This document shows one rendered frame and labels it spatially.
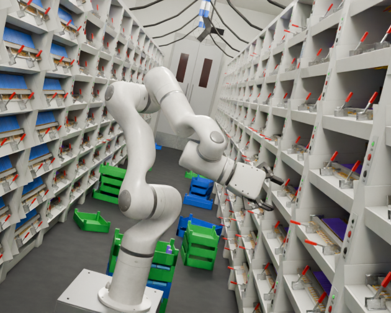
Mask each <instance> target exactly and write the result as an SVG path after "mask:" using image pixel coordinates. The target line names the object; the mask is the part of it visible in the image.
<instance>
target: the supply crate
mask: <svg viewBox="0 0 391 313"><path fill-rule="evenodd" d="M119 230H120V229H117V228H115V233H114V238H113V242H112V256H118V254H119V249H120V244H121V241H122V237H123V234H119ZM174 241H175V239H174V238H171V239H170V243H169V242H162V241H158V243H157V245H156V249H155V254H154V257H153V261H152V263H158V264H162V265H169V266H176V262H177V258H178V253H179V249H175V247H174ZM167 245H170V246H171V248H170V249H171V250H172V254H169V253H166V248H167Z"/></svg>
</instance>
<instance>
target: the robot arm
mask: <svg viewBox="0 0 391 313"><path fill-rule="evenodd" d="M104 100H105V104H106V107H107V110H108V111H109V113H110V114H111V116H112V117H113V118H114V119H115V121H116V122H117V123H118V124H119V125H120V127H121V129H122V131H123V133H124V136H125V141H126V146H127V155H128V165H127V171H126V174H125V177H124V180H123V183H122V185H121V188H120V191H119V198H118V203H119V208H120V210H121V212H122V214H123V215H125V216H126V217H128V218H131V219H142V220H141V221H140V222H139V223H137V224H136V225H134V226H133V227H131V228H129V229H128V230H127V231H126V232H125V233H124V235H123V237H122V241H121V244H120V249H119V254H118V257H117V261H116V264H115V269H114V274H113V277H112V282H111V283H110V282H109V281H108V282H107V283H106V286H105V287H104V288H101V289H100V290H99V292H98V295H97V296H98V299H99V300H100V301H101V302H102V303H103V304H104V305H106V306H107V307H110V308H111V309H114V310H117V311H120V312H126V313H143V312H146V311H148V310H150V308H151V300H150V298H149V297H148V296H146V295H145V294H144V292H145V288H146V284H147V281H148V276H149V273H150V268H151V264H152V261H153V257H154V254H155V249H156V245H157V243H158V240H159V239H160V237H161V236H162V235H163V234H164V233H165V231H167V230H168V229H169V228H170V226H172V225H173V223H174V222H175V221H176V219H177V218H178V216H179V214H180V212H181V207H182V198H181V195H180V193H179V192H178V191H177V189H175V188H173V187H171V186H167V185H160V184H147V183H146V181H145V176H146V172H147V171H148V170H149V169H150V168H151V167H152V166H153V164H154V162H155V158H156V149H155V140H154V136H153V131H152V129H151V127H150V126H149V125H148V124H147V123H146V122H145V121H144V120H143V118H142V117H141V116H140V115H139V113H143V114H151V113H154V112H157V111H159V110H160V109H162V111H163V113H164V115H165V117H166V119H167V121H168V122H169V124H170V126H171V128H172V130H173V132H174V133H175V134H176V135H177V136H178V137H181V138H187V137H190V136H191V135H192V134H194V133H195V132H196V133H197V134H198V136H199V138H200V144H198V143H195V142H193V141H191V140H190V141H189V142H188V143H187V145H186V146H185V148H184V150H183V152H182V155H181V157H180V159H179V165H180V166H182V167H185V168H187V169H188V170H191V171H193V172H195V173H197V174H199V175H201V176H204V177H206V178H208V179H210V180H212V181H214V182H216V183H218V184H221V185H224V184H225V185H226V189H228V190H229V191H230V192H232V193H233V194H235V195H236V196H238V197H240V198H242V200H243V207H244V210H245V211H248V210H254V209H257V208H259V207H260V208H262V209H264V210H266V211H273V210H274V208H275V207H274V206H271V205H269V204H267V203H265V202H261V201H260V200H259V197H258V195H259V193H260V190H261V188H262V185H263V183H264V180H265V179H270V181H272V182H273V183H276V184H278V185H280V186H281V185H282V184H284V182H285V181H283V180H282V179H281V178H279V177H277V176H275V175H274V173H272V171H271V169H270V167H268V165H267V163H266V162H265V161H264V162H262V163H261V164H259V165H258V166H257V167H253V166H250V165H247V164H244V163H239V162H237V163H235V164H234V162H235V161H233V160H232V159H229V158H227V157H225V156H223V155H222V154H223V153H224V151H225V148H226V140H225V137H224V135H223V133H222V131H221V130H220V128H219V126H218V125H217V123H216V122H215V121H214V120H213V119H212V118H210V117H208V116H201V115H199V116H196V115H195V114H194V112H193V110H192V108H191V106H190V104H189V102H188V100H187V98H186V97H185V95H184V93H183V91H182V89H181V87H180V85H179V83H178V81H177V80H176V78H175V76H174V75H173V73H172V72H171V71H170V70H169V69H167V68H165V67H162V66H158V67H156V68H153V69H151V70H150V71H149V72H148V73H147V74H146V75H145V86H143V85H140V84H134V83H128V82H123V81H117V82H114V83H112V84H110V85H109V87H108V88H107V89H106V91H105V95H104ZM138 112H139V113H138ZM261 168H264V169H265V171H266V173H265V172H264V171H263V170H260V169H261ZM248 202H253V203H254V205H252V206H250V205H248Z"/></svg>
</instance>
